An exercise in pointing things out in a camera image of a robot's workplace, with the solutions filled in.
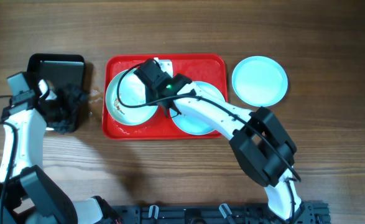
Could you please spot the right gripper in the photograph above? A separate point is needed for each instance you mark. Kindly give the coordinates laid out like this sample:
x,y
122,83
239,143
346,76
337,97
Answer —
x,y
149,97

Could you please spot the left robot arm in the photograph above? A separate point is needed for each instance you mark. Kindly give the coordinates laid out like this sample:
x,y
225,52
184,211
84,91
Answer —
x,y
27,193

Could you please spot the black water tray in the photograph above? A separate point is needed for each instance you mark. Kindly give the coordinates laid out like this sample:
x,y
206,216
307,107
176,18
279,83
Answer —
x,y
58,69

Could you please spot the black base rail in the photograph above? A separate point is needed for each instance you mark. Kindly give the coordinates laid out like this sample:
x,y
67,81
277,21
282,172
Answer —
x,y
307,213

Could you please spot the light blue plate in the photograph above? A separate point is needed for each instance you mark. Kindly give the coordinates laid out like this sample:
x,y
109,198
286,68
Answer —
x,y
259,81
131,92
190,124

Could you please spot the light blue plate top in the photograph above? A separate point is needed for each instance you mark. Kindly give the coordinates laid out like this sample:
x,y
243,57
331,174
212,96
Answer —
x,y
131,92

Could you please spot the red plastic tray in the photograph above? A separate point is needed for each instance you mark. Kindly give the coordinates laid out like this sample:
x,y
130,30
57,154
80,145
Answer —
x,y
208,68

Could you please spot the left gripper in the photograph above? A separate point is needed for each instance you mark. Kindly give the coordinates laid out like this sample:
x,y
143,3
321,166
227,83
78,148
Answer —
x,y
76,104

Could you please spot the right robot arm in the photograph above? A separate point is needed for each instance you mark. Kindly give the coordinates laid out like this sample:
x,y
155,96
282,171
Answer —
x,y
261,145

